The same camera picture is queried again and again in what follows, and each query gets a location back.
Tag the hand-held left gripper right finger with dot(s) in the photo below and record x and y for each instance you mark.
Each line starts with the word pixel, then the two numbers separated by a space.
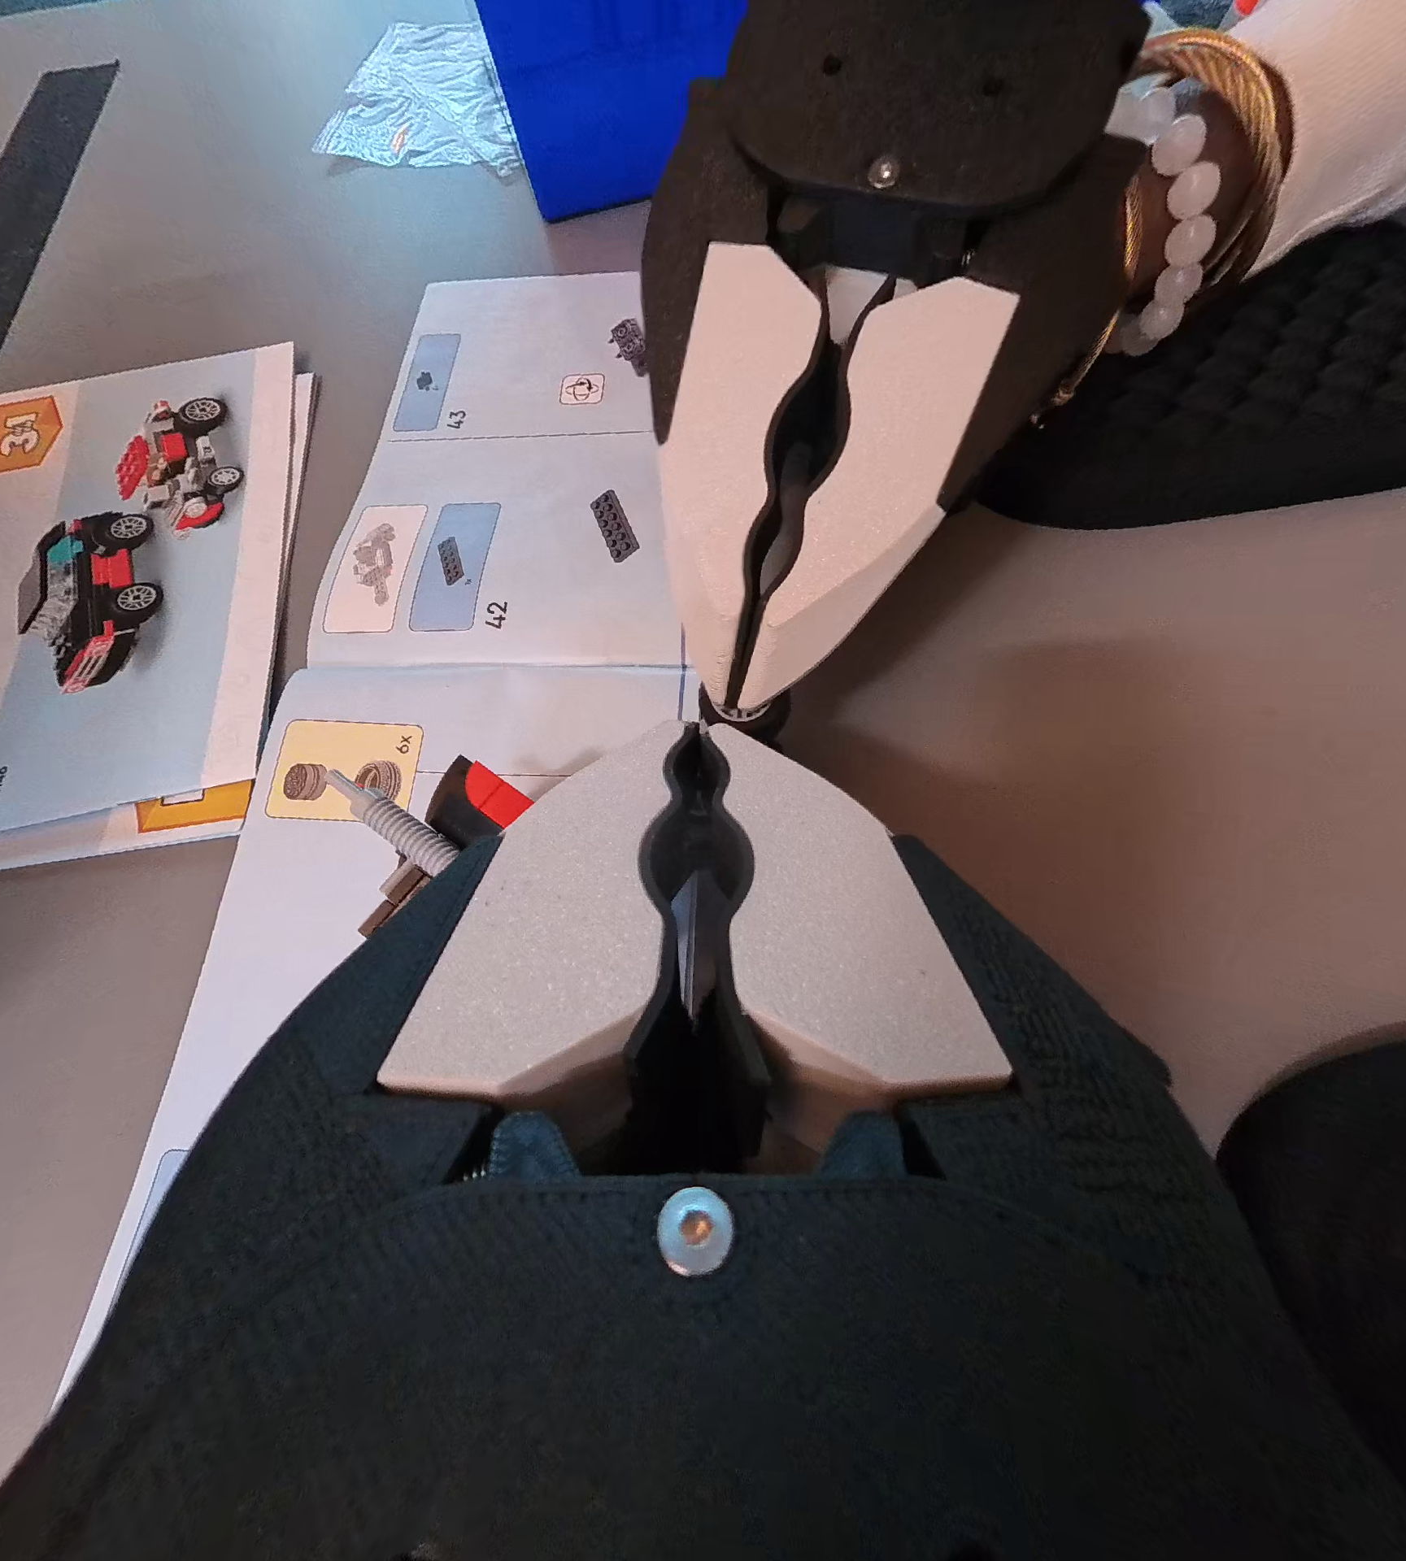
pixel 861 975

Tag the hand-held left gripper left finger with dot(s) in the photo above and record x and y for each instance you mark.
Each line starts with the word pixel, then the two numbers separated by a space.
pixel 533 975

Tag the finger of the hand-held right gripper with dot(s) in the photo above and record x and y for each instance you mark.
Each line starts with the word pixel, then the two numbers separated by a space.
pixel 923 414
pixel 723 390

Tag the small dark lego piece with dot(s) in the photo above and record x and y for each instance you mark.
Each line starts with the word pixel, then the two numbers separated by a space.
pixel 619 525
pixel 630 344

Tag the red black lego vehicle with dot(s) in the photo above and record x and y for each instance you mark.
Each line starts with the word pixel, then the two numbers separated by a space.
pixel 489 793

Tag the open lego instruction booklet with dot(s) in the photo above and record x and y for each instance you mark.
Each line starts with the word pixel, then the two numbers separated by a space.
pixel 508 341

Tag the closed lego instruction booklet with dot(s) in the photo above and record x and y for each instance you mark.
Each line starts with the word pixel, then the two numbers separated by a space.
pixel 191 634

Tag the large blue plastic bin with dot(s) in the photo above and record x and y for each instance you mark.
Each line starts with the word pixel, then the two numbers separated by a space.
pixel 606 97

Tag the black quilted pad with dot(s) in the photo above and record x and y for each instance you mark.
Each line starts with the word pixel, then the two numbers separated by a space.
pixel 1289 403
pixel 1387 1268

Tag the clear plastic bag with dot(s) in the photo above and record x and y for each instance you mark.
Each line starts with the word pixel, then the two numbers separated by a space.
pixel 424 97

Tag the black tape strip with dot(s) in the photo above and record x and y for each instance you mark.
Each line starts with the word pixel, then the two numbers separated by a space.
pixel 9 244

